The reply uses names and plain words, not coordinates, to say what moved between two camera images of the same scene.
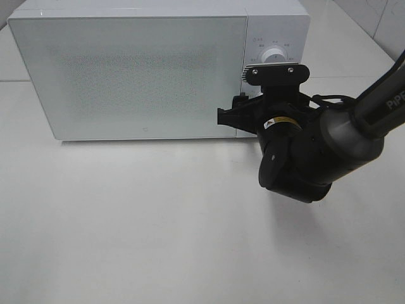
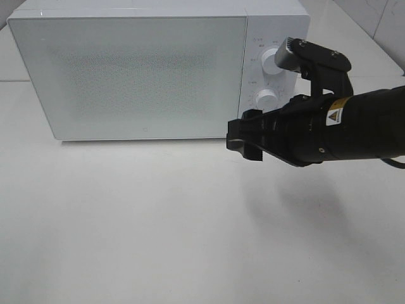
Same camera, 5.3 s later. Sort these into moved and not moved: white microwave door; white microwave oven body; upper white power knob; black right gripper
Moved: black right gripper
Not moved: white microwave door; white microwave oven body; upper white power knob
